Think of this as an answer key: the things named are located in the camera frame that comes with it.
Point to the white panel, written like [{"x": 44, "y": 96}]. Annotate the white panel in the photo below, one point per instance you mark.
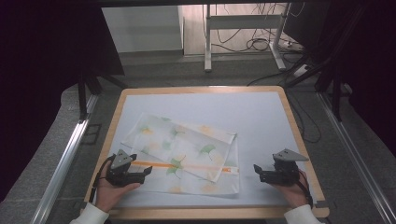
[{"x": 141, "y": 29}]

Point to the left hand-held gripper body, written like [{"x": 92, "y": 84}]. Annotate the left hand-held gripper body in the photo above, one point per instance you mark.
[{"x": 120, "y": 172}]

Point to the black metal stand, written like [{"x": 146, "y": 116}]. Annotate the black metal stand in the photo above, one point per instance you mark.
[
  {"x": 335, "y": 93},
  {"x": 82, "y": 96}
]

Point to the white table mat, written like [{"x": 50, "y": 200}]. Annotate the white table mat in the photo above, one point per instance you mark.
[{"x": 258, "y": 124}]

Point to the person's left hand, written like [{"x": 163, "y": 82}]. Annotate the person's left hand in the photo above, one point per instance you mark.
[{"x": 109, "y": 194}]

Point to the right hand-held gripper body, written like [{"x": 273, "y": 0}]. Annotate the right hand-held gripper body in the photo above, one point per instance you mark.
[{"x": 285, "y": 172}]

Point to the wooden edged table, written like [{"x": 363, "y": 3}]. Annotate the wooden edged table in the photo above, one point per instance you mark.
[{"x": 202, "y": 213}]

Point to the white metal desk frame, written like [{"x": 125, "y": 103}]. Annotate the white metal desk frame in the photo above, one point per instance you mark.
[{"x": 243, "y": 21}]

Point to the white power strip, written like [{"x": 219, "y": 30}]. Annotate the white power strip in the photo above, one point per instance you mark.
[{"x": 300, "y": 71}]

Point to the leaf print mesh laundry bag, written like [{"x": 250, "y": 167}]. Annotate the leaf print mesh laundry bag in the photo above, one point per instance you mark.
[{"x": 186, "y": 146}]

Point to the aluminium rail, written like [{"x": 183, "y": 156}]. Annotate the aluminium rail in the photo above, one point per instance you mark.
[
  {"x": 65, "y": 158},
  {"x": 355, "y": 152}
]

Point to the dark curtain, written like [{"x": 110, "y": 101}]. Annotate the dark curtain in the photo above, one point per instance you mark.
[
  {"x": 40, "y": 77},
  {"x": 370, "y": 62}
]

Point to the dark floor outlet cover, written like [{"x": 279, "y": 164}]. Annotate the dark floor outlet cover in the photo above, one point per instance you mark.
[{"x": 91, "y": 133}]

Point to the person's right hand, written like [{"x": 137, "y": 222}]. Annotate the person's right hand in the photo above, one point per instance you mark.
[{"x": 291, "y": 194}]

